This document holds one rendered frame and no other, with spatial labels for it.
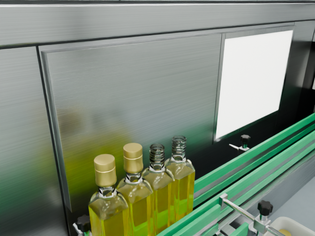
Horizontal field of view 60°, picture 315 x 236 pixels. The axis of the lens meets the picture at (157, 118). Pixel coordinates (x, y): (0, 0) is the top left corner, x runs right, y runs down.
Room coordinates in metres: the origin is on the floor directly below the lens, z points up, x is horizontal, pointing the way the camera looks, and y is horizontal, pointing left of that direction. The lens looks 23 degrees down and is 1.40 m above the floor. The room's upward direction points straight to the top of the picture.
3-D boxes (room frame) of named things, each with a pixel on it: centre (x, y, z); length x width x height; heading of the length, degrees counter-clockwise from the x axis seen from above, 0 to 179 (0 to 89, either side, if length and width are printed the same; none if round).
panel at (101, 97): (0.76, -0.15, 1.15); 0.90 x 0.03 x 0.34; 130
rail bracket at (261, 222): (0.47, -0.21, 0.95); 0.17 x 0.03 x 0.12; 40
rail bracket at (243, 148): (0.78, -0.26, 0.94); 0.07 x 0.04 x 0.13; 40
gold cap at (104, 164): (0.38, 0.09, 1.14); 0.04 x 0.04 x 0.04
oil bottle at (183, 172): (0.50, -0.04, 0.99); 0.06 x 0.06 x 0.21; 40
